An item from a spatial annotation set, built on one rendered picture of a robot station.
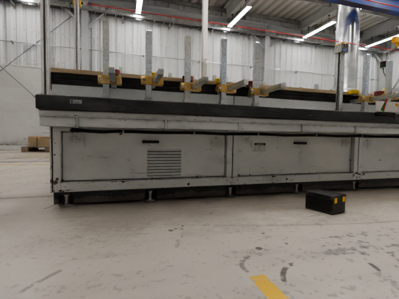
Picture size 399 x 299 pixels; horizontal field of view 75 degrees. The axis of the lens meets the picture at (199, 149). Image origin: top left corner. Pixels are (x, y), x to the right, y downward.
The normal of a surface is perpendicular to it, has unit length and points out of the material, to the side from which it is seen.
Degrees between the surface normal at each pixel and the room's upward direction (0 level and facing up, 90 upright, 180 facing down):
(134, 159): 90
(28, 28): 90
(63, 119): 90
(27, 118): 90
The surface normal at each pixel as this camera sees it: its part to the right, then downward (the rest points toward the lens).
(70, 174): 0.29, 0.06
